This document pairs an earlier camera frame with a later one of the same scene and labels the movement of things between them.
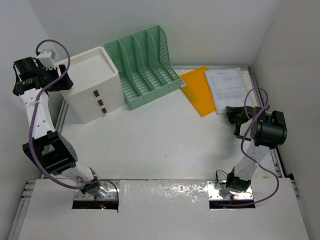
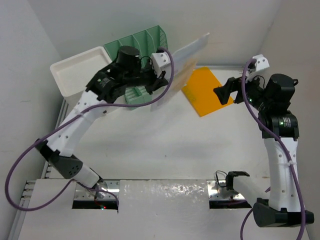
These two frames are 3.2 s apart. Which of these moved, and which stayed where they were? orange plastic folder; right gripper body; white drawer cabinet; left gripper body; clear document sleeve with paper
Moved: left gripper body; clear document sleeve with paper; right gripper body
Stayed: white drawer cabinet; orange plastic folder
